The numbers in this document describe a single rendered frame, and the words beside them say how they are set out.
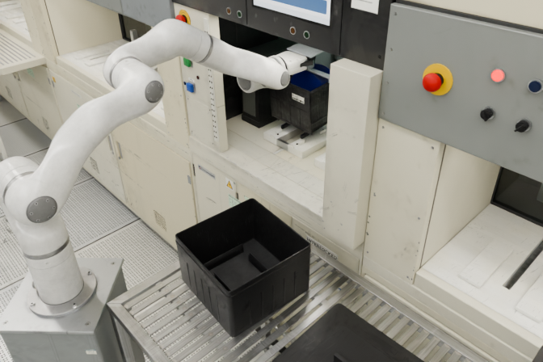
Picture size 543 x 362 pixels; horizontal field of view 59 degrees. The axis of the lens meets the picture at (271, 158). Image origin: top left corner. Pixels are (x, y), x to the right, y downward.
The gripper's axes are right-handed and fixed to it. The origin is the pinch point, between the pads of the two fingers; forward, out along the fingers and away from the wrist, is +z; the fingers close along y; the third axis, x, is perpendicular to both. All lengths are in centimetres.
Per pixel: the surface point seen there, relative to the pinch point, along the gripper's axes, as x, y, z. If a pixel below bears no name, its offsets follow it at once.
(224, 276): -44, 24, -66
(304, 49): 2.3, -0.1, -1.4
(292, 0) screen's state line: 30, 22, -34
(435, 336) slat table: -45, 80, -43
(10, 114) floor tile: -122, -302, -15
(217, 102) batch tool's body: -13.1, -15.9, -30.0
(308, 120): -20.5, 8.5, -8.6
